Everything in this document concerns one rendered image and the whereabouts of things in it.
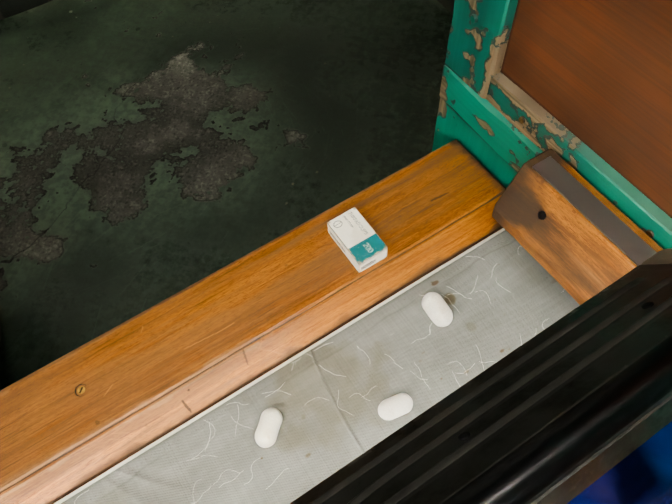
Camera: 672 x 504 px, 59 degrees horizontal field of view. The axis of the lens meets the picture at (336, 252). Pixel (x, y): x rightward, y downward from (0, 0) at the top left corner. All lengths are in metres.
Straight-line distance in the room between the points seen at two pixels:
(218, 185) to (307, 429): 1.18
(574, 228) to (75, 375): 0.48
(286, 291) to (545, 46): 0.33
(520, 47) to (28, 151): 1.60
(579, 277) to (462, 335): 0.12
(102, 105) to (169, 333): 1.45
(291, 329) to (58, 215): 1.26
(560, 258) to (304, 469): 0.30
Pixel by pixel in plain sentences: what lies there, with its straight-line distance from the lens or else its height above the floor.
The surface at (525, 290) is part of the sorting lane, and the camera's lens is 0.64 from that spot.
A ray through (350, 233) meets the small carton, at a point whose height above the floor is 0.78.
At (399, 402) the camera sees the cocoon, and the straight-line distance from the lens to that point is 0.56.
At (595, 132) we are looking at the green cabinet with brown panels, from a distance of 0.57.
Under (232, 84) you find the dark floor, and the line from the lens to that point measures 1.93.
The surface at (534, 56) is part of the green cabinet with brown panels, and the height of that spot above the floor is 0.92.
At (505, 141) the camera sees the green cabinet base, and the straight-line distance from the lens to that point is 0.65.
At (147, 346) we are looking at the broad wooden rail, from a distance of 0.60.
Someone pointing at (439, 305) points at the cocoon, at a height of 0.76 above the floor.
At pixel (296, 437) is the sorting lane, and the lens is 0.57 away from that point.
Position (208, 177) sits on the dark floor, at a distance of 1.70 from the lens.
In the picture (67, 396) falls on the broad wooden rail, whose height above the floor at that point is 0.76.
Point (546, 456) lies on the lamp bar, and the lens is 0.19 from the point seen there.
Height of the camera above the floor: 1.29
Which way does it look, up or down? 59 degrees down
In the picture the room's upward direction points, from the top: 5 degrees counter-clockwise
